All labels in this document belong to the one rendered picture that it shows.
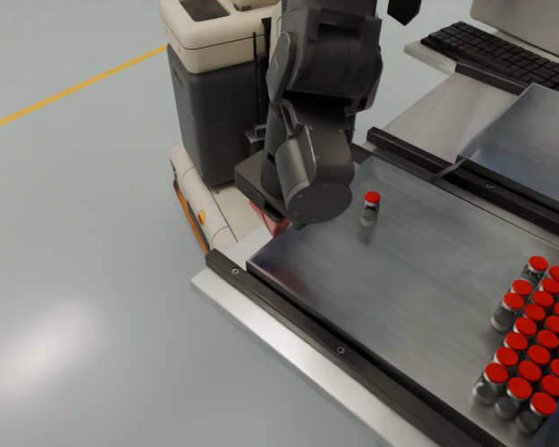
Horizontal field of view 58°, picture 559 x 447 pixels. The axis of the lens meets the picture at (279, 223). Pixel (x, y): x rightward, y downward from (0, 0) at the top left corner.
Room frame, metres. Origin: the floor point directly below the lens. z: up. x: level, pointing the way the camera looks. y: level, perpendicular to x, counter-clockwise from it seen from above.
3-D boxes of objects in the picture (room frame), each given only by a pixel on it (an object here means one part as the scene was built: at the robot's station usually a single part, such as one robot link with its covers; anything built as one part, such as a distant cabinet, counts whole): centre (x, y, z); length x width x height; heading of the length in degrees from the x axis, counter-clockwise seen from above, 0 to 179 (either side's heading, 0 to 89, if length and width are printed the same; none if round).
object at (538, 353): (0.27, -0.27, 0.90); 0.18 x 0.02 x 0.05; 139
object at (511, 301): (0.31, -0.25, 0.90); 0.02 x 0.02 x 0.05
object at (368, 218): (0.47, -0.12, 0.90); 0.02 x 0.02 x 0.04
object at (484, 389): (0.29, -0.26, 0.90); 0.18 x 0.02 x 0.05; 139
